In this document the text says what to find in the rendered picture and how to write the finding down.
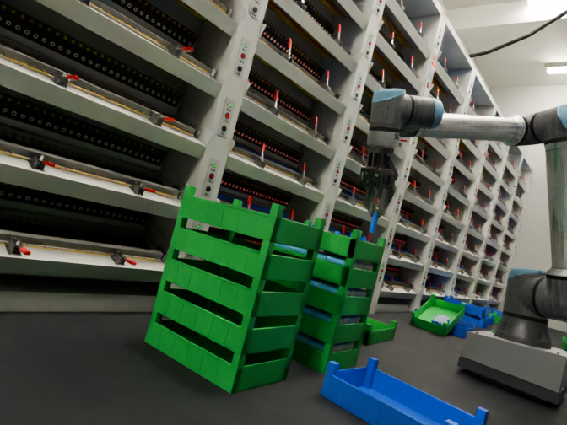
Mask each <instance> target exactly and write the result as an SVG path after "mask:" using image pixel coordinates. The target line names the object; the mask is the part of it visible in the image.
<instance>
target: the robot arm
mask: <svg viewBox="0 0 567 425"><path fill-rule="evenodd" d="M371 103H372V106H371V113H370V127H369V132H368V138H367V145H371V147H369V151H368V158H367V165H366V167H361V171H360V177H359V185H363V186H364V189H365V192H366V197H365V198H364V199H363V205H365V206H367V208H368V211H369V214H370V216H371V217H373V213H374V211H375V197H376V196H377V193H378V190H376V188H381V189H382V191H381V193H380V197H381V198H380V199H379V200H378V202H377V207H378V208H379V211H378V215H377V218H380V217H381V216H382V215H383V213H384V212H385V210H386V209H387V207H388V205H389V203H390V202H391V200H392V197H393V195H394V193H395V189H396V187H395V181H396V180H397V177H398V173H397V170H396V168H395V166H394V164H393V162H392V159H391V157H390V156H387V154H388V153H394V148H397V146H398V140H399V139H400V137H431V138H448V139H465V140H482V141H499V142H502V143H503V144H504V145H507V146H528V145H537V144H544V147H545V158H546V172H547V187H548V215H549V230H550V244H551V259H552V266H551V268H550V269H549V270H547V271H544V270H537V269H532V268H513V269H511V270H510V273H509V276H508V278H507V286H506V291H505V302H504V308H503V314H502V318H501V319H500V321H499V323H498V325H497V326H496V327H495V329H494V336H497V337H500V338H503V339H506V340H509V341H513V342H518V343H521V344H526V345H529V346H533V347H540V348H545V349H551V347H552V342H551V338H550V335H549V332H548V319H551V320H558V321H562V322H566V323H567V104H562V105H559V106H556V107H554V108H550V109H547V110H542V111H539V112H535V113H530V114H512V115H509V116H507V117H506V118H504V117H492V116H470V115H458V114H446V113H444V112H443V111H444V108H443V105H442V103H441V101H440V100H438V99H434V98H433V97H431V98H428V97H421V96H415V95H408V94H406V91H405V89H377V90H376V91H375V92H374V94H373V100H372V101H371ZM362 172H364V174H363V180H361V175H362ZM375 187H376V188H375Z"/></svg>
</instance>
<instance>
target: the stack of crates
mask: <svg viewBox="0 0 567 425"><path fill-rule="evenodd" d="M196 189H197V188H196V187H195V186H189V185H186V187H185V190H184V194H183V197H182V200H181V206H180V210H179V213H178V217H177V220H176V223H175V229H174V232H173V235H172V239H171V242H170V248H169V251H168V255H167V258H166V261H165V267H164V270H163V274H162V277H161V280H160V284H159V289H158V292H157V296H156V300H155V303H154V308H153V312H152V315H151V319H150V322H149V325H148V331H147V334H146V337H145V342H147V343H148V344H149V345H151V346H153V347H155V348H157V349H158V350H160V351H161V352H163V353H164V354H166V355H168V356H169V357H171V358H173V359H175V360H176V361H177V362H179V363H181V364H183V365H184V366H186V367H188V368H189V369H191V370H192V371H194V372H196V373H197V374H199V375H201V376H202V377H203V378H205V379H207V380H209V381H211V382H212V383H214V384H216V385H217V386H218V387H220V388H222V389H223V390H226V391H227V392H229V393H230V394H233V393H236V392H240V391H243V390H249V389H253V388H256V387H260V386H263V385H269V384H272V383H276V382H279V381H283V380H286V378H287V374H288V371H289V365H290V361H291V358H292V354H293V350H294V344H295V341H296V337H297V334H298V330H299V327H300V321H301V317H302V315H303V311H304V307H305V301H306V298H307V294H308V290H309V286H310V283H311V278H312V274H313V271H314V267H315V264H316V258H317V254H318V250H319V247H320V243H321V237H322V234H323V230H324V227H325V223H326V219H323V218H316V220H315V223H314V227H312V226H309V225H306V224H302V223H297V222H295V221H291V220H288V219H285V218H282V215H283V211H284V206H282V205H278V204H275V203H273V204H272V207H271V211H270V214H266V213H262V212H256V211H252V210H248V209H244V208H241V207H242V203H243V201H240V200H236V199H234V201H233V204H232V206H231V205H227V204H223V203H220V202H213V201H209V200H206V199H202V198H199V197H195V196H194V195H195V192H196ZM188 218H189V219H192V220H195V221H198V222H201V223H206V224H210V225H213V226H216V227H219V228H222V229H226V230H225V234H216V233H212V232H208V231H203V230H199V229H190V228H186V225H187V221H188ZM235 232H236V233H239V234H244V235H248V236H251V237H254V238H257V239H262V245H258V244H255V243H252V242H249V241H246V240H243V239H238V238H235V237H234V235H235ZM275 243H277V244H281V245H289V246H293V247H298V248H302V249H307V250H308V251H307V254H306V258H303V257H299V256H295V255H291V254H289V253H286V252H282V251H280V250H275V249H274V245H275ZM180 250H181V251H183V252H186V253H188V254H191V255H193V256H197V257H200V258H202V259H204V260H207V261H199V260H191V259H184V258H178V256H179V253H180ZM274 281H282V282H299V286H298V290H297V289H294V288H291V287H288V286H285V285H283V284H281V283H278V282H274ZM171 283H174V284H176V285H178V286H180V287H182V288H185V289H179V288H170V285H171ZM163 315H164V316H166V317H168V318H169V319H163V320H162V317H163ZM279 316H291V317H290V321H288V320H285V319H283V318H280V317H279ZM281 349H283V350H282V352H279V351H276V350H281Z"/></svg>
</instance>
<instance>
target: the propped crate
mask: <svg viewBox="0 0 567 425"><path fill-rule="evenodd" d="M465 306H466V303H462V304H461V305H458V304H453V303H450V302H447V301H445V300H441V299H437V298H436V297H435V294H434V293H432V294H431V298H430V299H429V300H428V301H427V302H426V303H425V304H423V305H422V306H421V307H420V308H419V309H418V310H417V311H412V314H411V323H410V325H415V326H417V327H419V328H422V329H425V330H427V331H431V332H434V333H436V334H439V335H441V336H446V335H447V334H448V333H449V332H450V331H451V330H452V328H453V327H454V326H455V325H456V324H457V323H458V321H459V320H460V319H461V318H462V317H463V316H464V314H465ZM436 315H445V316H448V317H449V319H450V323H449V325H448V322H446V321H444V322H443V326H441V325H436V324H434V323H432V322H431V321H432V320H433V319H434V317H436Z"/></svg>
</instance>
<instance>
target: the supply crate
mask: <svg viewBox="0 0 567 425"><path fill-rule="evenodd" d="M304 224H306V225H309V226H311V225H312V222H311V221H307V220H305V223H304ZM361 234H362V231H360V230H357V229H354V230H353V233H352V237H351V238H350V237H347V236H342V235H339V234H333V233H329V232H326V231H323V234H322V237H321V243H320V247H319V250H324V251H326V252H330V253H333V254H336V255H340V256H345V257H348V258H351V259H355V260H360V261H368V262H372V263H376V264H381V260H382V256H383V253H384V249H385V245H386V239H383V238H379V239H378V242H377V245H375V244H371V243H369V242H365V241H363V240H360V238H361Z"/></svg>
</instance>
